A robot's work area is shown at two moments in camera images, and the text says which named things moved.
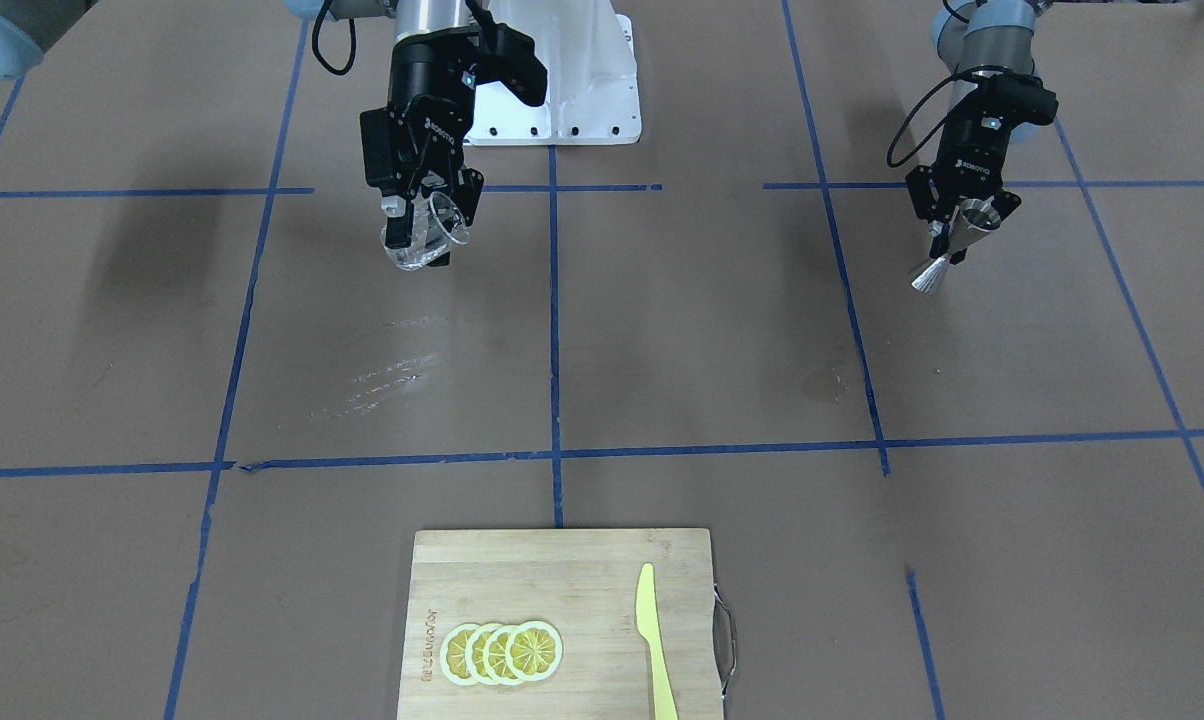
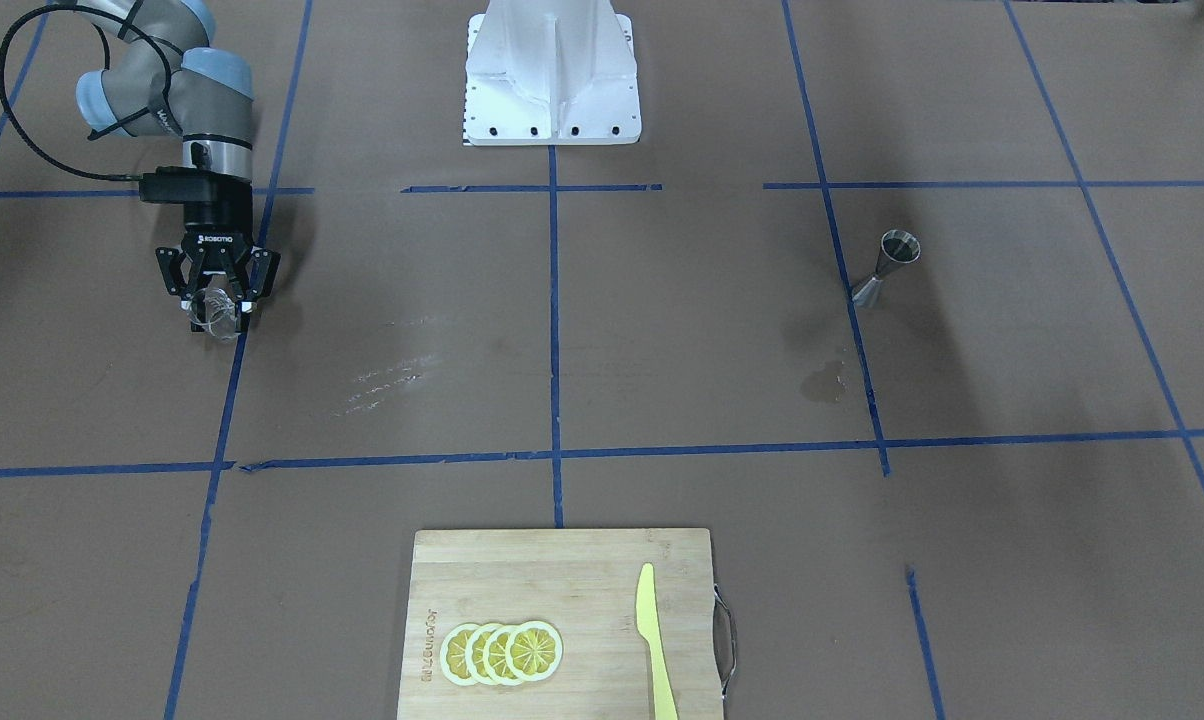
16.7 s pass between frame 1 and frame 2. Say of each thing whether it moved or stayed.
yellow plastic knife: stayed
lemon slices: stayed
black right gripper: moved
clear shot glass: moved
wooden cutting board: stayed
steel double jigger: moved
